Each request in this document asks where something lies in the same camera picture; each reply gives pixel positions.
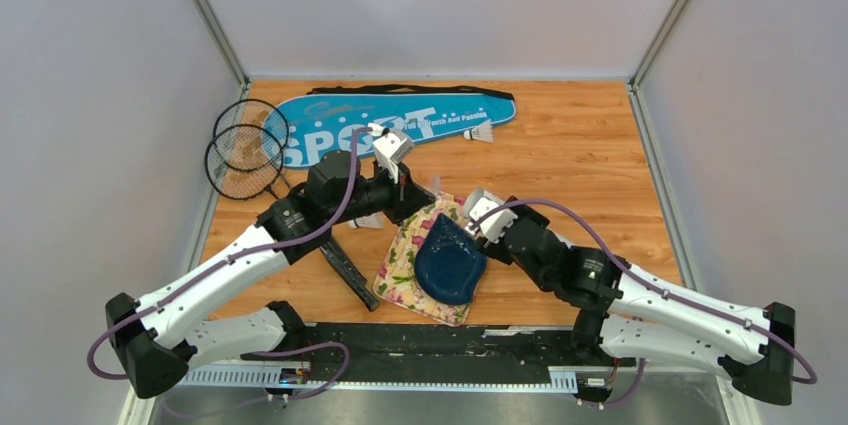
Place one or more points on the white shuttlecock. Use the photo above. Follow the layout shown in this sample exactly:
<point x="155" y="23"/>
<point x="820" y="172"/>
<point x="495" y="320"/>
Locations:
<point x="482" y="132"/>
<point x="372" y="221"/>

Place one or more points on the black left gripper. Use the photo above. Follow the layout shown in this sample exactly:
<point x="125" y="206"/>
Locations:
<point x="406" y="197"/>

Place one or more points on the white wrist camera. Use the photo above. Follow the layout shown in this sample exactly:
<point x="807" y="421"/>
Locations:
<point x="390" y="147"/>
<point x="493" y="227"/>

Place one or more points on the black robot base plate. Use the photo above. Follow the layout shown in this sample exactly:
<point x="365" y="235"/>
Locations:
<point x="404" y="353"/>

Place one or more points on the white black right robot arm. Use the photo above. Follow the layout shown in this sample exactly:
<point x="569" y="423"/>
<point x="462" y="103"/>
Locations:
<point x="627" y="312"/>

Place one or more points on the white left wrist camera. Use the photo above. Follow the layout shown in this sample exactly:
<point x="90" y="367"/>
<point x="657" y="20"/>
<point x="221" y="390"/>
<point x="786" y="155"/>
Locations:
<point x="390" y="147"/>

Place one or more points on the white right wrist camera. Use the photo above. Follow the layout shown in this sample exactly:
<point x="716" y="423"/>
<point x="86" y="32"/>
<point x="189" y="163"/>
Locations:
<point x="493" y="227"/>

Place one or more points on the floral rectangular tray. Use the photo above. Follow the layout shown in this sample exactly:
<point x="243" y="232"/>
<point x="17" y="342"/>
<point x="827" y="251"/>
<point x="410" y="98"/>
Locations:
<point x="396" y="281"/>

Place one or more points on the black badminton racket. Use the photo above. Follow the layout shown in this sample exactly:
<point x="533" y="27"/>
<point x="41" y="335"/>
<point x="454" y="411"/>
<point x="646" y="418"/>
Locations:
<point x="243" y="186"/>
<point x="251" y="134"/>

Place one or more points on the blue leaf-shaped plate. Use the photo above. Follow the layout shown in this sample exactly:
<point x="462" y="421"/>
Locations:
<point x="447" y="266"/>

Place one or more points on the aluminium frame rail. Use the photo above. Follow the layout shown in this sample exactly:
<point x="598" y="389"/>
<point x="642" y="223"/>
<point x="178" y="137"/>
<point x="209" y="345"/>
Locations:
<point x="279" y="371"/>

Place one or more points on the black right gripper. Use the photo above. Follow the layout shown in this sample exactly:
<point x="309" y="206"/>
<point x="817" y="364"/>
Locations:
<point x="496" y="250"/>

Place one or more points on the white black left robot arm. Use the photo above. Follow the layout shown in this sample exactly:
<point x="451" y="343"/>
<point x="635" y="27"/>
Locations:
<point x="161" y="336"/>

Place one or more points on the grey shuttlecock tube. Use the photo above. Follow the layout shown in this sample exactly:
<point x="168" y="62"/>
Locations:
<point x="478" y="203"/>

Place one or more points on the black badminton racket upper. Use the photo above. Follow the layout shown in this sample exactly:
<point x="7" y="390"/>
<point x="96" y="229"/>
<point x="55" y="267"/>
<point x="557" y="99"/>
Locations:
<point x="251" y="134"/>

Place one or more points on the black badminton racket lower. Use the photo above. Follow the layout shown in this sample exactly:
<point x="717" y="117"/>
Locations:
<point x="243" y="186"/>

